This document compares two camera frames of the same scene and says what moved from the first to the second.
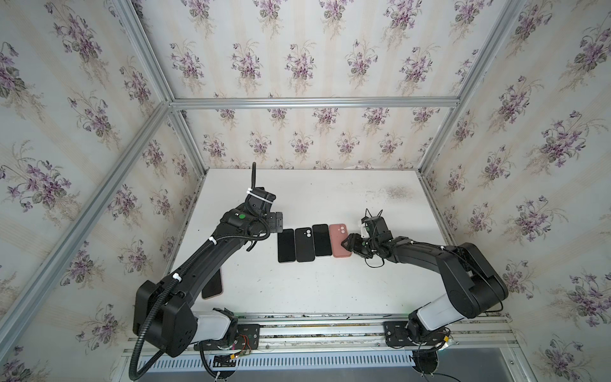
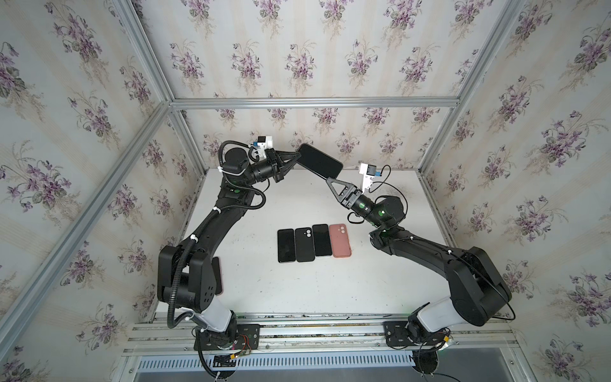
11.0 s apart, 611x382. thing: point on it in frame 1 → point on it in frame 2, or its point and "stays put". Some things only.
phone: (339, 234) stays put
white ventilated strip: (286, 363) stays put
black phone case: (305, 244) stays put
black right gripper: (359, 243) → (348, 195)
